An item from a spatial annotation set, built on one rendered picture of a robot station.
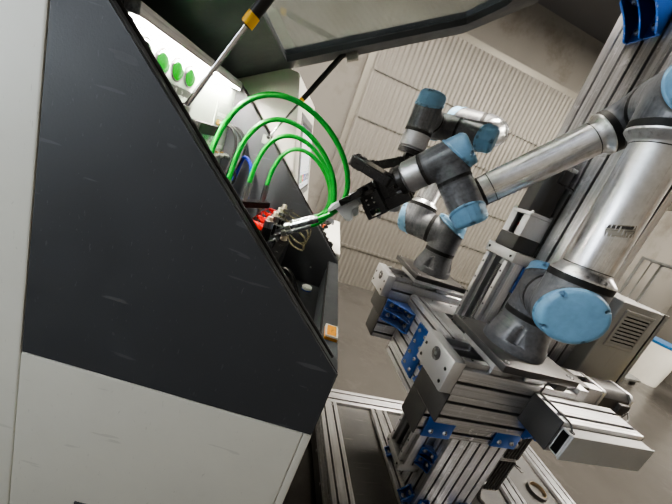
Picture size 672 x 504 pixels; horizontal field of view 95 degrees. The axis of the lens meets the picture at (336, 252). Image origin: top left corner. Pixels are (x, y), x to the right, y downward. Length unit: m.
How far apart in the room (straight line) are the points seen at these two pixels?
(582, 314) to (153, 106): 0.81
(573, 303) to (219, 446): 0.75
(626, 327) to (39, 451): 1.57
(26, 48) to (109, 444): 0.72
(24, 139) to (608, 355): 1.54
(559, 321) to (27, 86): 0.96
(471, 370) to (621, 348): 0.64
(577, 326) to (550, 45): 3.96
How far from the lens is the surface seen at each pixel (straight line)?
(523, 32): 4.33
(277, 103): 1.23
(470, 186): 0.71
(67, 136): 0.65
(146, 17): 0.71
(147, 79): 0.58
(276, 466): 0.81
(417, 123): 0.91
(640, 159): 0.77
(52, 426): 0.93
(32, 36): 0.68
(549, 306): 0.72
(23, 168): 0.70
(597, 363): 1.35
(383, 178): 0.75
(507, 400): 0.97
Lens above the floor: 1.32
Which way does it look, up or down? 16 degrees down
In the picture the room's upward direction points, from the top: 21 degrees clockwise
